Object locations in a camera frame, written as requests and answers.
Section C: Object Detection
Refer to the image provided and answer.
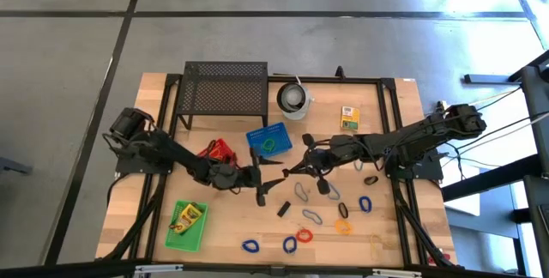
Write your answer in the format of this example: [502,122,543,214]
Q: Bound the orange coil ring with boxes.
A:
[334,219,354,237]

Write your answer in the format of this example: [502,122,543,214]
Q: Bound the black desk frame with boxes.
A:
[441,50,549,278]

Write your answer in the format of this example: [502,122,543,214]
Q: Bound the grey furniture foot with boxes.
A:
[0,155,33,176]

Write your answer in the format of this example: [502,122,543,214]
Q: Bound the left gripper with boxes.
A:
[200,146,287,208]

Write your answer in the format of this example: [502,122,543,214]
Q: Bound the white cylindrical pen holder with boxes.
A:
[275,81,315,121]

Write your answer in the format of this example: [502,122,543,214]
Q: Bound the red clamp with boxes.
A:
[426,251,453,267]

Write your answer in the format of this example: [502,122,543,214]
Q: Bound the small yellow crayon box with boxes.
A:
[341,106,361,132]

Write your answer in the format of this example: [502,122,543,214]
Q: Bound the red coil ring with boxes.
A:
[295,227,315,245]

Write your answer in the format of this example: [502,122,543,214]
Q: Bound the large crayon box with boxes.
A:
[176,202,203,234]

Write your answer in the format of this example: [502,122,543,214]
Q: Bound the silver frame bracket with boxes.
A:
[371,268,424,278]
[133,263,184,277]

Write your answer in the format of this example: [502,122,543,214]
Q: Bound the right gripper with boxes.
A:
[281,133,357,196]

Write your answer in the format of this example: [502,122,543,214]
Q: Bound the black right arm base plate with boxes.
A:
[383,145,445,184]

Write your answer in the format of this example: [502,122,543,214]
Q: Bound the red plastic basket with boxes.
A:
[196,136,238,168]

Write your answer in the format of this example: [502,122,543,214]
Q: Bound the small black rectangular block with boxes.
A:
[276,200,293,219]

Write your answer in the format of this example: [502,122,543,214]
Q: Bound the tan rubber band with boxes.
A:
[368,232,398,256]
[207,146,229,162]

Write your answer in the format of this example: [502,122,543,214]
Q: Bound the pale yellow power cable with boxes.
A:
[469,87,523,107]

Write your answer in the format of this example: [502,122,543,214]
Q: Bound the black floor cable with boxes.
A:
[454,110,549,151]

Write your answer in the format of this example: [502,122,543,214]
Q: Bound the green plastic basket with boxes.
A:
[164,200,210,254]

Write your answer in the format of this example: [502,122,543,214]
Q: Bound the black rig beam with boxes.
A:
[0,258,549,278]

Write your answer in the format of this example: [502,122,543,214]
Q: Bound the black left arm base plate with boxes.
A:
[114,139,178,176]

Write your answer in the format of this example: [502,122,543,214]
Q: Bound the blue plastic basket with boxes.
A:
[244,121,294,160]

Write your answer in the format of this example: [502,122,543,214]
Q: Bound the black perforated metal shelf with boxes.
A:
[175,60,270,131]

